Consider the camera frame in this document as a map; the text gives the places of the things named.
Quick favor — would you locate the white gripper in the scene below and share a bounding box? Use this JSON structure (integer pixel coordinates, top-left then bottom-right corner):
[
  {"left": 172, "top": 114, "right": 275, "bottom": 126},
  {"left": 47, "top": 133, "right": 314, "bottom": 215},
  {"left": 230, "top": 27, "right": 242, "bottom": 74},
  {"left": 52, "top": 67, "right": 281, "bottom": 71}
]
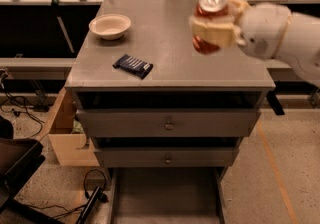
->
[{"left": 189, "top": 0, "right": 291, "bottom": 60}]

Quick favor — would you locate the red coke can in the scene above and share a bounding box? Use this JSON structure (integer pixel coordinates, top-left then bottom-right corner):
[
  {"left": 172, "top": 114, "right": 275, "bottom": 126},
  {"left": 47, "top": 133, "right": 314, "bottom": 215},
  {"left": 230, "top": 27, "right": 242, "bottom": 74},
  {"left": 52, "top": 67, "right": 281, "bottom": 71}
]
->
[{"left": 189, "top": 0, "right": 228, "bottom": 54}]

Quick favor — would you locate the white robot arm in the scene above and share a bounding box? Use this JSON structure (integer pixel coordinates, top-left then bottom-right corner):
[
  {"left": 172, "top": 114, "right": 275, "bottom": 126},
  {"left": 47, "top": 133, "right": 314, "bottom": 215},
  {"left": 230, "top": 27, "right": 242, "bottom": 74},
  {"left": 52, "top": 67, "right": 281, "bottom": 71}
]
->
[{"left": 189, "top": 0, "right": 320, "bottom": 87}]

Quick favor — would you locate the grey drawer cabinet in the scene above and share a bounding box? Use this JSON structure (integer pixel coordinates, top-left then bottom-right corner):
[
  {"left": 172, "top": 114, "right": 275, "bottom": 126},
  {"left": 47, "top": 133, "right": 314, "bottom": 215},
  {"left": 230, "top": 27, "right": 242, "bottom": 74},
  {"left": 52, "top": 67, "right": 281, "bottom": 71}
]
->
[{"left": 64, "top": 0, "right": 276, "bottom": 224}]

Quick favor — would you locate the grey top drawer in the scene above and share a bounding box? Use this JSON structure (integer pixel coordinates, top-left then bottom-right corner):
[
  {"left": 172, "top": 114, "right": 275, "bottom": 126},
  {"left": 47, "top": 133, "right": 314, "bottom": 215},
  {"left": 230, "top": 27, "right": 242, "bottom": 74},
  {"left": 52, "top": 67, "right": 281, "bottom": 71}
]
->
[{"left": 77, "top": 109, "right": 260, "bottom": 137}]

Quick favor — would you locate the grey middle drawer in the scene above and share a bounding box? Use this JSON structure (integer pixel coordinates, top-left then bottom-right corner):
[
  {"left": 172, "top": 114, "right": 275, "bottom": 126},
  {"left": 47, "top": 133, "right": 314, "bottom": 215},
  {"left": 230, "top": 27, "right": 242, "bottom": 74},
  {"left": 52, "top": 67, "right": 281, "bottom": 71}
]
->
[{"left": 95, "top": 147, "right": 239, "bottom": 168}]

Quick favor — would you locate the grey open bottom drawer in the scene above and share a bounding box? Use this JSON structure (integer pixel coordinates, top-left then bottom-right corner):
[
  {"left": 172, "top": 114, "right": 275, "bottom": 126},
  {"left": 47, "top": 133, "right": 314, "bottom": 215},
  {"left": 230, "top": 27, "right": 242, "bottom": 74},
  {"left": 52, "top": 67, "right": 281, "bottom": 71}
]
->
[{"left": 107, "top": 167, "right": 226, "bottom": 224}]

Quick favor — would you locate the dark blue snack bar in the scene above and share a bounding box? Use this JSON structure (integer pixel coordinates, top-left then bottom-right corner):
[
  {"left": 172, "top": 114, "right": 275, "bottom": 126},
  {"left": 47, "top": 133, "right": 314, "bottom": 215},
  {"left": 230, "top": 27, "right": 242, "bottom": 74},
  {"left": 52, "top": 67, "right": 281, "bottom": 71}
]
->
[{"left": 113, "top": 54, "right": 153, "bottom": 79}]

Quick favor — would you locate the white bowl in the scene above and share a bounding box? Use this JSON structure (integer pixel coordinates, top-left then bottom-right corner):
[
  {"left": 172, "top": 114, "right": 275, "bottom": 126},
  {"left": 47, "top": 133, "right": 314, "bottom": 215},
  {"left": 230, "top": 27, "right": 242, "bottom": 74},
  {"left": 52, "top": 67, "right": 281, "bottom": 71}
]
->
[{"left": 89, "top": 14, "right": 131, "bottom": 40}]

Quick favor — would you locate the cardboard box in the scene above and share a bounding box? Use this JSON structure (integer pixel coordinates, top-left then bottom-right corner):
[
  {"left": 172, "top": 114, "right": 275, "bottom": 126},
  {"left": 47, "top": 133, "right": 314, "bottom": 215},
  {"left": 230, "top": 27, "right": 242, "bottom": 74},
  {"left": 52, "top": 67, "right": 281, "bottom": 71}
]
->
[{"left": 44, "top": 88, "right": 98, "bottom": 167}]

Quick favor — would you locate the black power strip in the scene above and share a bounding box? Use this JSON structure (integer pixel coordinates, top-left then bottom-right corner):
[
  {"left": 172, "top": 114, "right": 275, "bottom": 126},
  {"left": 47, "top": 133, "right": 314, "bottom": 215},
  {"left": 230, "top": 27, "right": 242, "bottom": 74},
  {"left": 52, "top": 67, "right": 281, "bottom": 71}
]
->
[{"left": 75, "top": 186, "right": 102, "bottom": 224}]

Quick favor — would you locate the black office chair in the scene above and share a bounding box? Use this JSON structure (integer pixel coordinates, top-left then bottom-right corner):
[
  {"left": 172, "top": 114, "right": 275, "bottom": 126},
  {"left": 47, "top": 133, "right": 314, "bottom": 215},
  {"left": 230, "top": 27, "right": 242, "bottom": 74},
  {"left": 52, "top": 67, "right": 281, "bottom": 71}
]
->
[{"left": 0, "top": 117, "right": 63, "bottom": 224}]

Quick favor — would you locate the black cable on floor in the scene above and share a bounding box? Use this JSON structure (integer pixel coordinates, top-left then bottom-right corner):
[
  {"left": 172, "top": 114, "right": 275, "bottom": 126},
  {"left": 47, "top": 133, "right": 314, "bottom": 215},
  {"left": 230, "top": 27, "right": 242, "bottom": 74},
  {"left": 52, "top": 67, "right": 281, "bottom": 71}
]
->
[{"left": 0, "top": 73, "right": 45, "bottom": 140}]

